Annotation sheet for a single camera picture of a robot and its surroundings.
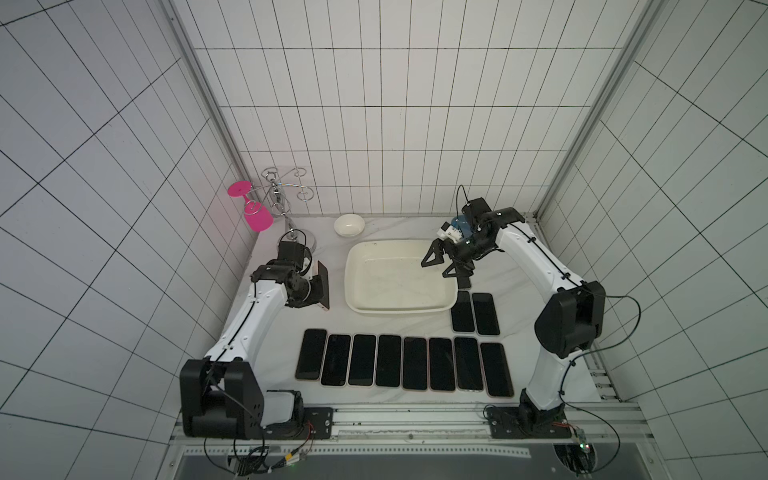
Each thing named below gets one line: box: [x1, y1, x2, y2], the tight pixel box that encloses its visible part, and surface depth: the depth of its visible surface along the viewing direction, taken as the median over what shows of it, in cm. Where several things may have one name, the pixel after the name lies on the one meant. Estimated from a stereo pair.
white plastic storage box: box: [344, 239, 458, 314], surface depth 100 cm
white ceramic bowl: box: [334, 213, 365, 238], surface depth 114 cm
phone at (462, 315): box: [451, 291, 475, 332], surface depth 93 cm
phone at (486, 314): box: [472, 293, 500, 335], surface depth 96 cm
